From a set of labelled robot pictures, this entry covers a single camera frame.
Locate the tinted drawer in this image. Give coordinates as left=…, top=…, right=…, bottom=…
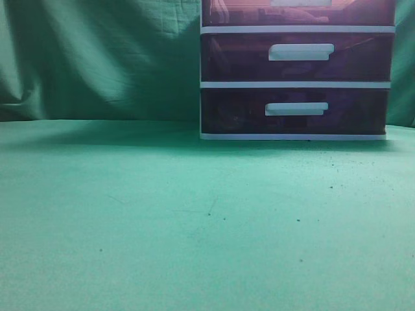
left=201, top=0, right=396, bottom=27
left=201, top=32, right=394, bottom=82
left=201, top=88, right=388, bottom=135

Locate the green cloth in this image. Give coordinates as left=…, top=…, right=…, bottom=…
left=1, top=1, right=414, bottom=310

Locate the white plastic drawer cabinet frame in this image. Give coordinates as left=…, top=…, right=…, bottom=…
left=200, top=4, right=396, bottom=141

